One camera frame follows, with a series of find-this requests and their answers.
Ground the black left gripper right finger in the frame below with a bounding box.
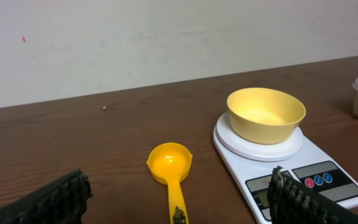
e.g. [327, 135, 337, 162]
[267, 166, 358, 224]

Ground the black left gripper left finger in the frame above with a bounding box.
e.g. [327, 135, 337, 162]
[0, 169, 93, 224]

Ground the yellow measuring scoop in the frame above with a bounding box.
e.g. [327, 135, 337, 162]
[146, 142, 193, 224]

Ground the white digital kitchen scale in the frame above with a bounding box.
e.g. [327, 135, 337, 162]
[213, 113, 358, 223]

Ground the yellow plastic bowl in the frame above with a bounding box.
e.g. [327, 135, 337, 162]
[226, 88, 306, 144]

